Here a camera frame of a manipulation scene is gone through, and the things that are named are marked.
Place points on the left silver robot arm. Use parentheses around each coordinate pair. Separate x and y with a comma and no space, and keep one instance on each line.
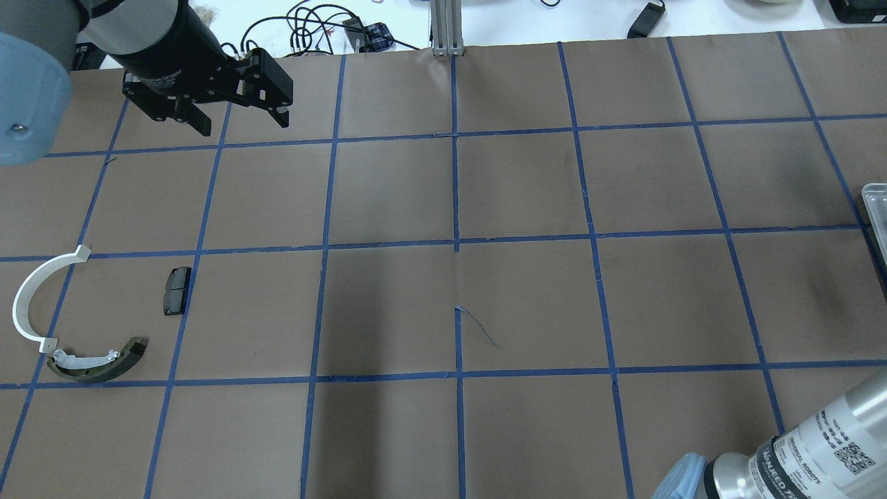
(38,48)

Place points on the silver metal tray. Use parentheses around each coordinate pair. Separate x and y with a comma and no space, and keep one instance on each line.
(873,196)

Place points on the black power adapter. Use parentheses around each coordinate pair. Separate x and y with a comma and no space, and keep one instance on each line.
(647,20)

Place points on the black brake pad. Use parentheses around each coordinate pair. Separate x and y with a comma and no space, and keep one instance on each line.
(176,291)

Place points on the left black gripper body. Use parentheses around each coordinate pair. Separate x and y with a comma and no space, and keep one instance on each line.
(172,50)

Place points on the dark green brake shoe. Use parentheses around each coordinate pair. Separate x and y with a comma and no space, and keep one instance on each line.
(97,369)

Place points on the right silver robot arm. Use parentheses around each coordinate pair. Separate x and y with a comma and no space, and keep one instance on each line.
(837,452)

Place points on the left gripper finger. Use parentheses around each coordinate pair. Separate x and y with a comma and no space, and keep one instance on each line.
(264,85)
(186,111)

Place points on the aluminium frame post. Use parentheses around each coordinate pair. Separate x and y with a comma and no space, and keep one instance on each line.
(446,28)

